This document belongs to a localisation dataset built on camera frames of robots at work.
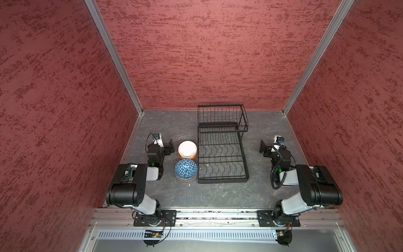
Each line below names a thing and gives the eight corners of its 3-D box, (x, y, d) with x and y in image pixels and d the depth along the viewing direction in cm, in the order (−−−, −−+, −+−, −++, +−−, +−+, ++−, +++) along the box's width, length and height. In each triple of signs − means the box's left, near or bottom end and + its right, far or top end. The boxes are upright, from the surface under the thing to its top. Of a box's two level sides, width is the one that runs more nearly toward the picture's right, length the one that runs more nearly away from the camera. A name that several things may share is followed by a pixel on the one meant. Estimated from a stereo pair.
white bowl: (179, 153, 98) (176, 146, 91) (189, 145, 102) (188, 137, 95) (188, 163, 94) (187, 156, 87) (199, 154, 98) (198, 146, 91)
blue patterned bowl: (176, 186, 86) (173, 179, 77) (179, 167, 93) (176, 158, 85) (197, 186, 86) (196, 179, 77) (197, 167, 93) (197, 158, 85)
